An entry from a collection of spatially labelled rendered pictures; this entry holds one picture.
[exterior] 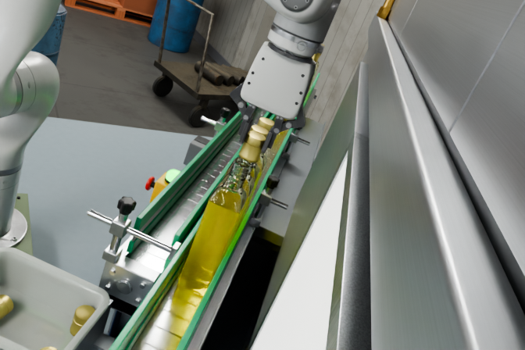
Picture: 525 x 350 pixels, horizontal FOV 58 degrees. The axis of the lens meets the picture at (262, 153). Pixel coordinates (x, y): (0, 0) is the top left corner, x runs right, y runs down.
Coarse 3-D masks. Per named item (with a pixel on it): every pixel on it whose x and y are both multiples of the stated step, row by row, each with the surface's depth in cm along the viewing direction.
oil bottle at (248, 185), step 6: (228, 174) 83; (222, 180) 83; (246, 180) 83; (252, 180) 84; (246, 186) 82; (252, 186) 84; (246, 192) 82; (246, 204) 86; (240, 216) 84; (228, 246) 87
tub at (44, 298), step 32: (0, 256) 82; (32, 256) 84; (0, 288) 84; (32, 288) 84; (64, 288) 83; (96, 288) 82; (0, 320) 78; (32, 320) 81; (64, 320) 83; (96, 320) 77
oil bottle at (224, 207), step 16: (224, 192) 77; (240, 192) 78; (208, 208) 78; (224, 208) 77; (240, 208) 77; (208, 224) 79; (224, 224) 78; (208, 240) 80; (224, 240) 79; (192, 256) 81; (208, 256) 81; (192, 272) 83; (208, 272) 82; (192, 288) 84
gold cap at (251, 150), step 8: (248, 136) 80; (256, 136) 80; (264, 136) 82; (248, 144) 80; (256, 144) 80; (240, 152) 81; (248, 152) 80; (256, 152) 80; (248, 160) 81; (256, 160) 81
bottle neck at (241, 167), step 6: (234, 162) 76; (240, 162) 78; (246, 162) 77; (234, 168) 76; (240, 168) 75; (246, 168) 76; (234, 174) 76; (240, 174) 76; (246, 174) 76; (228, 180) 77; (234, 180) 76; (240, 180) 76; (228, 186) 77; (234, 186) 77; (240, 186) 77
